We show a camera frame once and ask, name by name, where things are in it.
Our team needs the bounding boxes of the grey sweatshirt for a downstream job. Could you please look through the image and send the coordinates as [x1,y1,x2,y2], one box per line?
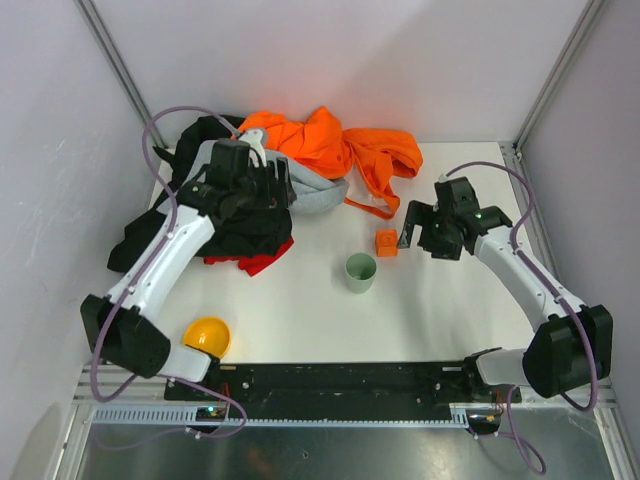
[173,140,349,215]

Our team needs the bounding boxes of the black cloth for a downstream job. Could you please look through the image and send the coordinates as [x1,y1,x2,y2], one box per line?
[107,116,293,273]

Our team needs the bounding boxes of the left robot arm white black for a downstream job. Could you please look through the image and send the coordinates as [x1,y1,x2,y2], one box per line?
[81,129,294,382]

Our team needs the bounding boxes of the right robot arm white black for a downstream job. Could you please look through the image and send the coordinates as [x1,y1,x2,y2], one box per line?
[397,177,613,398]

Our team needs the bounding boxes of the orange cloth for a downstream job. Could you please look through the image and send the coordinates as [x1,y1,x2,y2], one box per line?
[239,106,423,220]

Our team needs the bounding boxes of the red cloth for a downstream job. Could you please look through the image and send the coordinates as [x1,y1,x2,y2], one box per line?
[203,237,294,277]

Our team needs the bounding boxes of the orange toy cube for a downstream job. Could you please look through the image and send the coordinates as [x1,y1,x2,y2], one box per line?
[375,229,399,258]

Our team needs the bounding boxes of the pale green cup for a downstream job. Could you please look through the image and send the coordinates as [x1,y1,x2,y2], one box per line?
[345,253,377,294]

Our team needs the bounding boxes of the yellow bowl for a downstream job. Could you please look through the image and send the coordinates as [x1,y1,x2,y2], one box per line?
[182,317,232,359]

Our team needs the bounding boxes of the grey slotted cable duct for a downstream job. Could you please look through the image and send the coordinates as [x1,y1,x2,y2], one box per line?
[90,404,498,429]

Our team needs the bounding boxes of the aluminium front rail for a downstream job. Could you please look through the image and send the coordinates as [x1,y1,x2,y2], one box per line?
[72,363,174,407]

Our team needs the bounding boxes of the left aluminium frame post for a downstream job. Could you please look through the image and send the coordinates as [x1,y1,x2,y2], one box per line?
[74,0,152,126]

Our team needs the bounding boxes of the aluminium frame post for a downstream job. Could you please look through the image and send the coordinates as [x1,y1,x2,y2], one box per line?
[74,0,152,126]
[512,0,609,152]

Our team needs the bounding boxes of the right aluminium frame post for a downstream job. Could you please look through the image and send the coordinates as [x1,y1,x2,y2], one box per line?
[512,0,609,152]

